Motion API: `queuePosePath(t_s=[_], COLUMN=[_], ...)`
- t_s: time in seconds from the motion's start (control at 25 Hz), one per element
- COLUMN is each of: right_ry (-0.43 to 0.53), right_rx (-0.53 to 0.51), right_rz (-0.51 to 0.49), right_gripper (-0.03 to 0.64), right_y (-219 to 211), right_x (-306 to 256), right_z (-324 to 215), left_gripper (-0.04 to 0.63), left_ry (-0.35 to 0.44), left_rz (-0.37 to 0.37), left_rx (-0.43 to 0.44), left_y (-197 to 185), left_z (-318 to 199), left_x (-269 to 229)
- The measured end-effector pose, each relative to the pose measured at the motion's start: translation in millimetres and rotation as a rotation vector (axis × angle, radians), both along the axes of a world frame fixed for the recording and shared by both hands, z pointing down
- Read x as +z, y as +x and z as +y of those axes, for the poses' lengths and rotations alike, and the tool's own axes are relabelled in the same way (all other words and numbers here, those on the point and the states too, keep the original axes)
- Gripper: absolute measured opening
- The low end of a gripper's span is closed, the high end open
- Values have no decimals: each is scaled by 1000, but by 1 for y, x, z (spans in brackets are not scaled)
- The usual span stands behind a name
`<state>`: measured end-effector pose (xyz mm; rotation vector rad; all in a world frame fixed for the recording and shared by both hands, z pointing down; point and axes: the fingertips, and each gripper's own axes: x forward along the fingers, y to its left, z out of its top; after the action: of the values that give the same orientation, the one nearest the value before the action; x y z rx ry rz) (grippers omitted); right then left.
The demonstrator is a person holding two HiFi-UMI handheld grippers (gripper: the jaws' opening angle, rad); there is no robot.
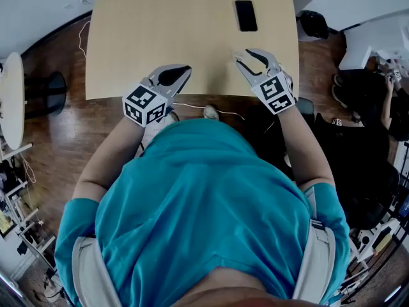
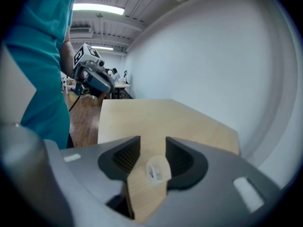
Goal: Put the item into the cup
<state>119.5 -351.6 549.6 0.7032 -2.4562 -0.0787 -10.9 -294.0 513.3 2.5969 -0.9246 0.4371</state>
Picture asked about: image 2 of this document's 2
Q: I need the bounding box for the black cable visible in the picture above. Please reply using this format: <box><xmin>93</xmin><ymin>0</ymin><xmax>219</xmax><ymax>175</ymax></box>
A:
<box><xmin>68</xmin><ymin>94</ymin><xmax>80</xmax><ymax>112</ymax></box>

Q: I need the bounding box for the long ceiling light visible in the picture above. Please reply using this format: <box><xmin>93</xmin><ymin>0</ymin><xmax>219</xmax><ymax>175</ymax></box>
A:
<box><xmin>72</xmin><ymin>3</ymin><xmax>125</xmax><ymax>16</ymax></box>

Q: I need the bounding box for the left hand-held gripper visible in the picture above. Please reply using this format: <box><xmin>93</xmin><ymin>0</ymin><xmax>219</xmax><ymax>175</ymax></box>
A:
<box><xmin>71</xmin><ymin>43</ymin><xmax>116</xmax><ymax>98</ymax></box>

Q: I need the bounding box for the ceiling air conditioner unit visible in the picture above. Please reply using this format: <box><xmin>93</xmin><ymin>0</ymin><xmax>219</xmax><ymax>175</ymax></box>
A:
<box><xmin>69</xmin><ymin>26</ymin><xmax>93</xmax><ymax>39</ymax></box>

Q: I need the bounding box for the person's torso in teal shirt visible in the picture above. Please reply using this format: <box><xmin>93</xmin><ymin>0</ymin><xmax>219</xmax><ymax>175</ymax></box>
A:
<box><xmin>2</xmin><ymin>0</ymin><xmax>76</xmax><ymax>150</ymax></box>

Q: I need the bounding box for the clear plastic cup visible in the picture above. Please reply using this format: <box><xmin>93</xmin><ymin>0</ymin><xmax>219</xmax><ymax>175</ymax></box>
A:
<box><xmin>145</xmin><ymin>155</ymin><xmax>172</xmax><ymax>183</ymax></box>

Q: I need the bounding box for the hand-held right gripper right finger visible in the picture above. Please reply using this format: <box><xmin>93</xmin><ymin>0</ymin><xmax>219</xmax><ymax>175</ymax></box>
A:
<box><xmin>143</xmin><ymin>136</ymin><xmax>283</xmax><ymax>227</ymax></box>

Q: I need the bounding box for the light wooden table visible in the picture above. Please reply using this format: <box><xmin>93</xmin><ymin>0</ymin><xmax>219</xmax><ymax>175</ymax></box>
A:
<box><xmin>97</xmin><ymin>98</ymin><xmax>241</xmax><ymax>224</ymax></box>

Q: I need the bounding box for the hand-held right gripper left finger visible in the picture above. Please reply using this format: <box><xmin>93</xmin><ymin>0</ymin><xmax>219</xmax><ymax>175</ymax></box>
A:
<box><xmin>45</xmin><ymin>135</ymin><xmax>142</xmax><ymax>227</ymax></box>

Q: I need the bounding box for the small ceiling light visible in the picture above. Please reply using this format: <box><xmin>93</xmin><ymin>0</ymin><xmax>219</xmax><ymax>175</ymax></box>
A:
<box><xmin>90</xmin><ymin>45</ymin><xmax>115</xmax><ymax>51</ymax></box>

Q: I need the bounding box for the person's left forearm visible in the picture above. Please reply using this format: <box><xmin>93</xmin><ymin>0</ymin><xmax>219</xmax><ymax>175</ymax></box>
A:
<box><xmin>59</xmin><ymin>41</ymin><xmax>79</xmax><ymax>80</ymax></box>

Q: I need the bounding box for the round white table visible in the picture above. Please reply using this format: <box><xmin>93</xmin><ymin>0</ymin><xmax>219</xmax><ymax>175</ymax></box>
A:
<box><xmin>113</xmin><ymin>82</ymin><xmax>131</xmax><ymax>100</ymax></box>

